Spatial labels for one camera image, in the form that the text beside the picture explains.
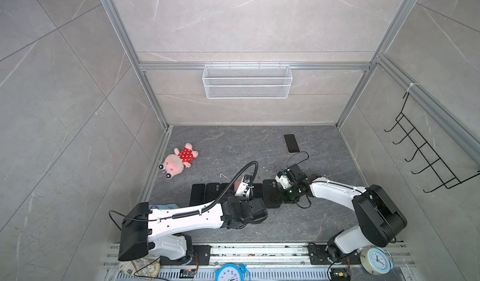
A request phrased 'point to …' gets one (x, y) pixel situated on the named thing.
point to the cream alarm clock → (374, 260)
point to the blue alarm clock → (232, 272)
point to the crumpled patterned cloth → (144, 268)
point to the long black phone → (223, 186)
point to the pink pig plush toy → (174, 163)
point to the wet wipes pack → (170, 206)
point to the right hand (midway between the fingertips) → (278, 200)
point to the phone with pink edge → (291, 143)
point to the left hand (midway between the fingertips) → (244, 194)
